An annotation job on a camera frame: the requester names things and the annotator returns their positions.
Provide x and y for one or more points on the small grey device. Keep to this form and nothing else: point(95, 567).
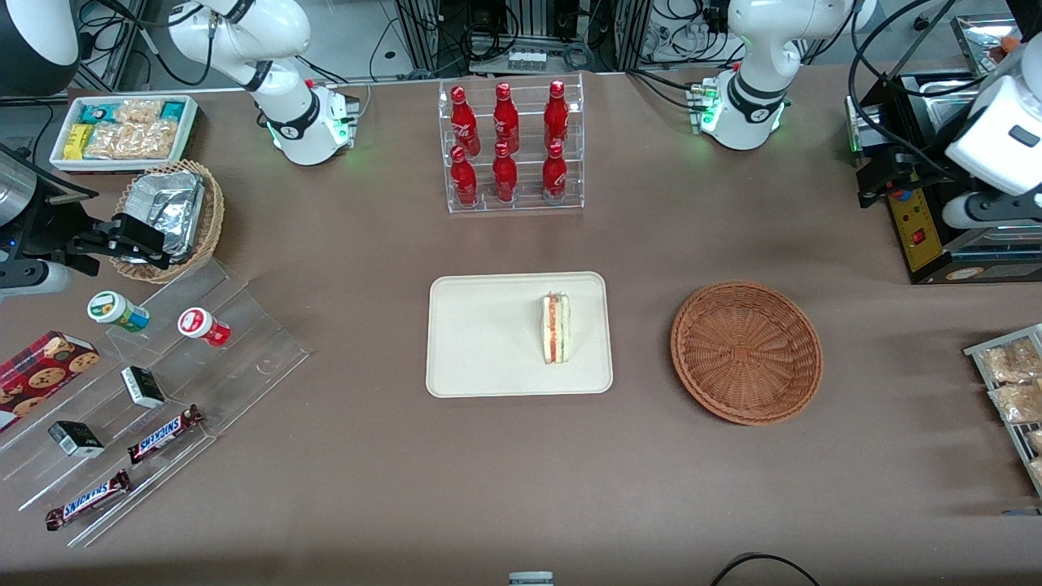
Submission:
point(531, 579)

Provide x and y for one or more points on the clear acrylic bottle rack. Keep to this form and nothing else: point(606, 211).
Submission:
point(529, 203)

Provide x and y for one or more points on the brown round wicker basket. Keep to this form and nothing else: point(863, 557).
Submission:
point(745, 354)

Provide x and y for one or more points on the silver foil package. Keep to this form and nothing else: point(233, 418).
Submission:
point(167, 207)

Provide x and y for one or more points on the yellow snack packet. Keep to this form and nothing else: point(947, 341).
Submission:
point(77, 142)

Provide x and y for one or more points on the orange food item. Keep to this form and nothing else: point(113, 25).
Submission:
point(1009, 44)

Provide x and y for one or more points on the large clear cracker bag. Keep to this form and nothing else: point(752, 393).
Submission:
point(130, 140)

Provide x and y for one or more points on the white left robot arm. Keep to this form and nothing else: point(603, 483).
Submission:
point(745, 114)

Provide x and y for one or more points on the tray of packaged crackers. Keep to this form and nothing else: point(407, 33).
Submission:
point(1017, 443)

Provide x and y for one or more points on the clear bag of nuts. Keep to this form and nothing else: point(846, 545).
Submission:
point(1017, 403)
point(1009, 362)
point(1035, 441)

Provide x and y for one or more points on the small black box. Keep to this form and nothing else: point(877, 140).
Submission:
point(143, 387)
point(77, 439)

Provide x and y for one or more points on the light tan wicker basket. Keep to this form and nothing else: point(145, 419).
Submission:
point(213, 216)

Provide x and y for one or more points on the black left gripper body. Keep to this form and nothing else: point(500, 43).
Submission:
point(918, 165)

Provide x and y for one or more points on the black food warmer cabinet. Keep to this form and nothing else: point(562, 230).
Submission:
point(924, 252)

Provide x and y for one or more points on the red cola bottle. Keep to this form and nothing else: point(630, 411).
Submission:
point(505, 118)
point(505, 175)
point(554, 172)
point(556, 114)
point(464, 122)
point(464, 179)

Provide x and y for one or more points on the teal snack packet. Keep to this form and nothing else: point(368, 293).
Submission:
point(172, 111)
point(98, 113)

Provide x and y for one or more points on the cream rectangular tray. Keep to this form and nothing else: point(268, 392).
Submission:
point(488, 342)

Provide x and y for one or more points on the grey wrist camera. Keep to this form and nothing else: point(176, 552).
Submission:
point(32, 277)
point(989, 210)

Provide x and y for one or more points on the triangular sandwich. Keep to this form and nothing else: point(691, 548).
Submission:
point(556, 330)

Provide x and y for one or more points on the brown Snickers bar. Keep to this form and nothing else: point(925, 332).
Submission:
point(88, 500)
point(163, 435)

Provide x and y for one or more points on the white power strip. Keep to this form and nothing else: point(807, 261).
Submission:
point(527, 60)

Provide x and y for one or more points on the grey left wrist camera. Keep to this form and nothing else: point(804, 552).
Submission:
point(989, 210)

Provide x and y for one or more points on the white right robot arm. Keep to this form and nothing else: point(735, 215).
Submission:
point(301, 122)

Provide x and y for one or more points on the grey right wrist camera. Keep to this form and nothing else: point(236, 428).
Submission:
point(32, 277)

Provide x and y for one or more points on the small clear cracker bag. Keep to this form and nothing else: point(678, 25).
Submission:
point(138, 111)

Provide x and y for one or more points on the clear acrylic stepped display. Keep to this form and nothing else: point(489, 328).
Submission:
point(244, 358)

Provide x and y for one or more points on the red chocolate cookie box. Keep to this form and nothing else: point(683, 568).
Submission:
point(41, 374)

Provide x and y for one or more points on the white rectangular snack bin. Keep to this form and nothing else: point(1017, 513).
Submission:
point(189, 130)

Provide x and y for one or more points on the green lidded white cup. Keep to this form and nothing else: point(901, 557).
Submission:
point(110, 308)

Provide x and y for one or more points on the red lidded white cup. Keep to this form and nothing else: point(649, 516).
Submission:
point(197, 323)

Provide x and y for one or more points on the steel warmer pan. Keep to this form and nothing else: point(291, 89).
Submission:
point(954, 110)

